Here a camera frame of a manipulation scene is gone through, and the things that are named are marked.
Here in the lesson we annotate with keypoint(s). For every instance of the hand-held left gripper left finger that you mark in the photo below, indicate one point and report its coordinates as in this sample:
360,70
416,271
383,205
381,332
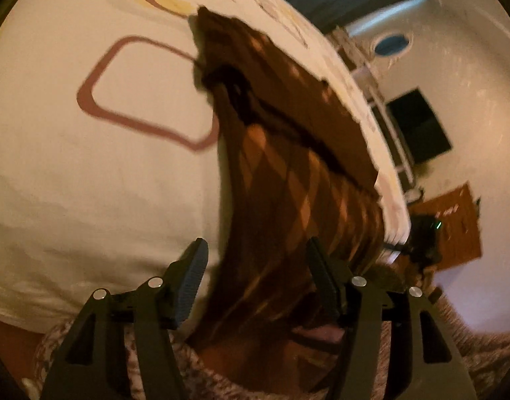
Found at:
194,279

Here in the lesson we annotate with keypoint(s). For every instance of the white television stand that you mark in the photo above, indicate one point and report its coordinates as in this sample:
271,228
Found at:
398,150

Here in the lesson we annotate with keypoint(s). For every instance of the speckled fuzzy cloth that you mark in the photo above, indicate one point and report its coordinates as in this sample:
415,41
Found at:
488,354

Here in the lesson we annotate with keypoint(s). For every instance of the white dressing table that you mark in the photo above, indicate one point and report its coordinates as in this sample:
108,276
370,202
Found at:
355,56

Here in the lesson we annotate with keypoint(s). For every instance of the black television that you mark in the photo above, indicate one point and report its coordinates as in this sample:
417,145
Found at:
419,127

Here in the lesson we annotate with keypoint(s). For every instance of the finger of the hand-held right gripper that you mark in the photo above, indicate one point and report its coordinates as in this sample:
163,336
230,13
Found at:
398,248

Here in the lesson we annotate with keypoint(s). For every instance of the patterned white bed sheet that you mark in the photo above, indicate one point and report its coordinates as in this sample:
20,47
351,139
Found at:
92,196

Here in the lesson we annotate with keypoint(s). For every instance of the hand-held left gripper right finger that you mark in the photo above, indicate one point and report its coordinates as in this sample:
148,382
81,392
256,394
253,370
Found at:
325,283

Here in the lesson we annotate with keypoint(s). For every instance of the brown plaid sweater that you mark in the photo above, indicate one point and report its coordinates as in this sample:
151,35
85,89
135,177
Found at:
288,162

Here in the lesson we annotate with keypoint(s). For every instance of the oval vanity mirror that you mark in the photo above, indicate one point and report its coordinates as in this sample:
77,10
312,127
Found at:
390,44

